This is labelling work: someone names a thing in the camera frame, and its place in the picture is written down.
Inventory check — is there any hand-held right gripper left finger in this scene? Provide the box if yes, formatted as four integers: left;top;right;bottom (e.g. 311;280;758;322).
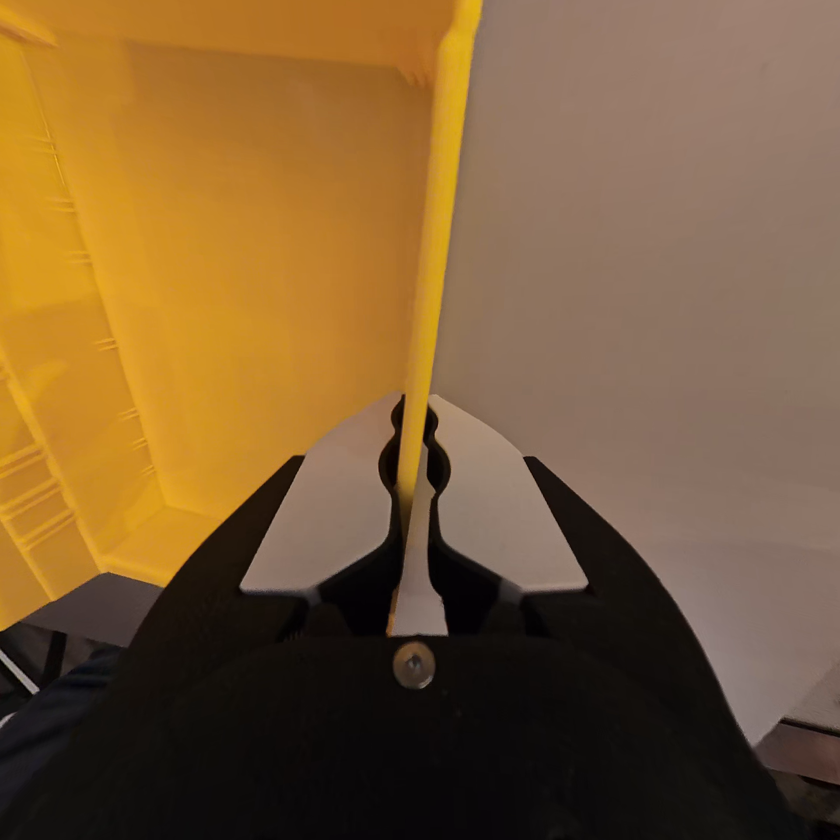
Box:
239;392;404;609

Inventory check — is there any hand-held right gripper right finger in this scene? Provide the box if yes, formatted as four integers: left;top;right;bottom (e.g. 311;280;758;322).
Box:
427;392;590;609

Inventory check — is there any yellow plastic bin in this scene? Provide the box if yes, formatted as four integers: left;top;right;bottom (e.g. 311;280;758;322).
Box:
0;0;485;639

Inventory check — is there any person's navy clothing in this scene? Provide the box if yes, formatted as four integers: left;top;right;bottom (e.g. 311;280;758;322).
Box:
0;646;129;808

